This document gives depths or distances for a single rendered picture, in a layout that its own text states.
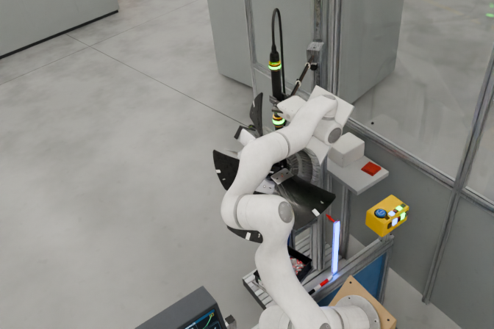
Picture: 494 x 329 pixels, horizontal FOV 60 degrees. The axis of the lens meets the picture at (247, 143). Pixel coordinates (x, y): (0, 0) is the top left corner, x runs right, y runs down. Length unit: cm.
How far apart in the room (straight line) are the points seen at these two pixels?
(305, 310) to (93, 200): 284
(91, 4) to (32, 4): 88
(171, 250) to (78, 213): 95
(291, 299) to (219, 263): 189
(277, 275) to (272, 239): 13
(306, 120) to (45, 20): 608
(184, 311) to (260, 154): 60
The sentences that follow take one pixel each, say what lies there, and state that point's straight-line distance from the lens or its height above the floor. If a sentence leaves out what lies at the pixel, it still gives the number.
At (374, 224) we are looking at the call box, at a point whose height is 103.
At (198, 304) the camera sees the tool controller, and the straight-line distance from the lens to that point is 151.
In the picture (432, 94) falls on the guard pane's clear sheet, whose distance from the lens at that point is 213.
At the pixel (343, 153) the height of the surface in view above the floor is 97.
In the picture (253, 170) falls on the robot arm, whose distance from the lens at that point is 119.
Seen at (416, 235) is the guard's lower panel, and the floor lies 50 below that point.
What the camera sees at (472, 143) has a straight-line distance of 210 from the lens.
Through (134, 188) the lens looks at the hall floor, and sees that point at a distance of 386.
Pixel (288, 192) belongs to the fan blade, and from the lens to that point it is 188.
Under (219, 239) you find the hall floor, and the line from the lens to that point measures 328.
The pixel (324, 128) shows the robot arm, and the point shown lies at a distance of 147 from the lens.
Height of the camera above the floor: 252
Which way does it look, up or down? 38 degrees down
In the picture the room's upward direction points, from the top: 7 degrees counter-clockwise
